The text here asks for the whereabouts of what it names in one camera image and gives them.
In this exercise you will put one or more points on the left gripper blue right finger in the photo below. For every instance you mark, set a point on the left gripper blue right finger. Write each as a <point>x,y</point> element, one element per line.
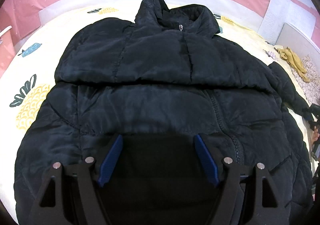
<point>208,163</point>

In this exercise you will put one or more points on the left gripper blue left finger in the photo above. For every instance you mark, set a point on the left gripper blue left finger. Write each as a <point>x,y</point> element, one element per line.
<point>109,159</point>

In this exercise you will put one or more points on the black puffer jacket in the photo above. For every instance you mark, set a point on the black puffer jacket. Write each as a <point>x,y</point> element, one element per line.
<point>160,81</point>

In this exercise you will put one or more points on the person right hand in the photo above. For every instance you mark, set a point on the person right hand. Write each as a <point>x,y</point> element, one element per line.
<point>315,135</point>

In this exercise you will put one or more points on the mustard yellow cloth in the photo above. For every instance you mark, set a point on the mustard yellow cloth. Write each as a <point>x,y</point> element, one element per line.
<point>293,60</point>

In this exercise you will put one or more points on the white headboard panel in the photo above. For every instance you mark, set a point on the white headboard panel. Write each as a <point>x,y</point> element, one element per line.
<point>291,37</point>

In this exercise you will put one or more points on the yellow pineapple bed sheet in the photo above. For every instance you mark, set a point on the yellow pineapple bed sheet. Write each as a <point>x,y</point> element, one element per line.
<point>28,79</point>

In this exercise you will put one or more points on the pink storage box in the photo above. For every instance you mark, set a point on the pink storage box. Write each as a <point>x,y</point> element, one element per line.
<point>6,48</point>

